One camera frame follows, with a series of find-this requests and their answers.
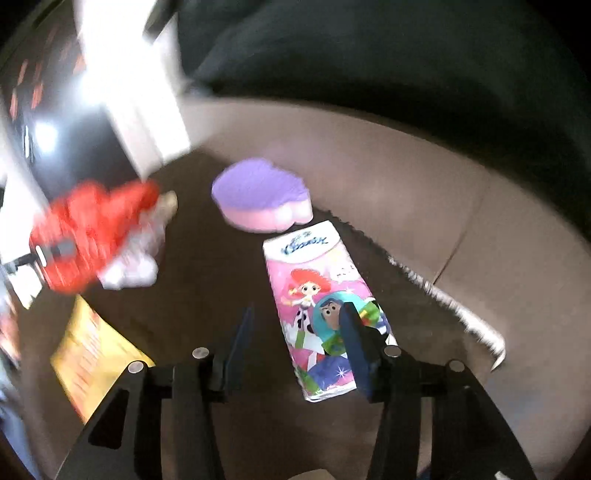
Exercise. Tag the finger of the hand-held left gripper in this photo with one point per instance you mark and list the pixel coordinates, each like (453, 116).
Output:
(60, 250)

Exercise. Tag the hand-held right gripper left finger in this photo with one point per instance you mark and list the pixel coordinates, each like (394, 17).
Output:
(241, 334)

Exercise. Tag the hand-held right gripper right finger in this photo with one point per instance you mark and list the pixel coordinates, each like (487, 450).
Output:
(352, 353)

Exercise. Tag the red plastic bag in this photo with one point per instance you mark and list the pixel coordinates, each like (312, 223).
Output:
(87, 230)

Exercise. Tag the cartoon print tissue pack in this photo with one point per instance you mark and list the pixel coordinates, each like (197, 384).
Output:
(314, 286)

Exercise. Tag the brown tablecloth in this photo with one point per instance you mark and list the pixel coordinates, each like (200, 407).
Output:
(194, 277)

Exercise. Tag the crumpled white tissue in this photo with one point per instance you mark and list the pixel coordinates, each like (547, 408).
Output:
(134, 270)

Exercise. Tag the yellow snack wrapper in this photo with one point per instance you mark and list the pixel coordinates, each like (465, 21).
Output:
(92, 355)

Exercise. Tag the black refrigerator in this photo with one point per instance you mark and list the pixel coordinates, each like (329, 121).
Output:
(55, 138)

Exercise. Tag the purple sponge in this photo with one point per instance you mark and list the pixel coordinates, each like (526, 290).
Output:
(261, 194)

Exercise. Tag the orange fridge magnets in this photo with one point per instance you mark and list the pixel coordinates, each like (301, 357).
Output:
(37, 94)

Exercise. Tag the white shelf cabinet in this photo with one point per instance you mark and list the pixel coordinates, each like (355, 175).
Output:
(134, 92)

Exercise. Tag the black cloth bag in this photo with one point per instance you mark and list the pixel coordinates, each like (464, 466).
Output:
(392, 69)

